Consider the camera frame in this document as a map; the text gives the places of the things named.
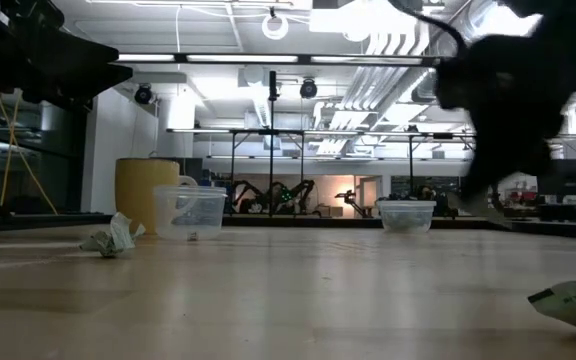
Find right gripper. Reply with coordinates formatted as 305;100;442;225
434;23;576;212

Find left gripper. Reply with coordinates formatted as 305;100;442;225
16;0;135;112

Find black monitor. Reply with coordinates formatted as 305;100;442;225
535;158;576;198

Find black round spotlight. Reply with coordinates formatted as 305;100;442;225
299;77;319;100
133;83;154;106

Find clear plastic bowl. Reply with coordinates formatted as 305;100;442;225
153;185;228;242
376;199;438;234

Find yellow cylindrical bin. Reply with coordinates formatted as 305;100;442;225
114;157;181;236

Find overhead light bar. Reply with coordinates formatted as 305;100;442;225
115;51;576;68

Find black vertical pole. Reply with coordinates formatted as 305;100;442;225
267;69;278;218

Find background robot arms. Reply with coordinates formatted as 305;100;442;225
226;178;318;217

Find silver ventilation duct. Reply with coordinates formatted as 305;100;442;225
407;0;544;105

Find yellow cable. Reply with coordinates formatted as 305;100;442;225
0;89;60;217

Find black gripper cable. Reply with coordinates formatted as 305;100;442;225
386;0;470;57

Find black background rig frame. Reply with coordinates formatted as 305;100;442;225
166;127;477;218

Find white ring lamp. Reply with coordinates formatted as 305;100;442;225
261;13;290;42

